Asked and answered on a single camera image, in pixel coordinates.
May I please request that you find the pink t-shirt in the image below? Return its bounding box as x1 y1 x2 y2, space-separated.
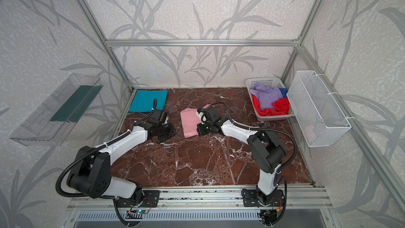
180 108 201 138

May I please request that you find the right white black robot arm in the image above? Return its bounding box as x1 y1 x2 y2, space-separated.
197 106 286 206

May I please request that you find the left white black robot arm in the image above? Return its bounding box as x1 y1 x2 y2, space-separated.
55 109 175 202

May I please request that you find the folded teal t-shirt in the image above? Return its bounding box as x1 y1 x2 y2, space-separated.
128 90 168 113

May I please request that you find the purple t-shirt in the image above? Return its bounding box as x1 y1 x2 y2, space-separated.
249 82 283 111

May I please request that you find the red t-shirt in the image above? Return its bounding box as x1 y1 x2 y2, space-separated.
251 95 290 117

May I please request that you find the blue t-shirt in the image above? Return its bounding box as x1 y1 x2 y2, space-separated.
279 88 289 98

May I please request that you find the green circuit board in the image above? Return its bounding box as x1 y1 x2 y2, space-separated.
127 209 150 219

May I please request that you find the green mat in shelf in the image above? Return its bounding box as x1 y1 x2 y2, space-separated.
50 85 103 123

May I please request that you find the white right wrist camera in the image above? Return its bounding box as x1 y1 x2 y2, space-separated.
197 108 207 124

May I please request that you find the left black corrugated cable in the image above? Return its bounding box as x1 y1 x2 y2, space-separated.
55 97 159 227

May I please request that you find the black corrugated cable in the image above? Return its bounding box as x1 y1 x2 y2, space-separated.
55 97 159 227
208 101 298 225

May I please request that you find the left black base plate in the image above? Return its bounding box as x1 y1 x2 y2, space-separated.
116 190 160 208

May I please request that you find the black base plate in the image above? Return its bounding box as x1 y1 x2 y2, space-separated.
241 189 285 208
116 190 160 208

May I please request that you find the aluminium mounting rail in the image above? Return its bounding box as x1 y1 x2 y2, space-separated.
66 186 333 211

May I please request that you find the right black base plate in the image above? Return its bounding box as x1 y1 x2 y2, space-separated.
241 189 285 208

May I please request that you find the white wire mesh basket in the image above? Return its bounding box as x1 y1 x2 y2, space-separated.
287 70 352 147

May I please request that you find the clear plastic wall shelf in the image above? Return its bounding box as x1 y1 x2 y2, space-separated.
9 73 103 147

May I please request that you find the right black corrugated cable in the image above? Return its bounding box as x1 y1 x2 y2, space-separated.
208 101 298 225

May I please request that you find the aluminium frame profile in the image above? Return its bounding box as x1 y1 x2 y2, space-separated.
76 0 405 211

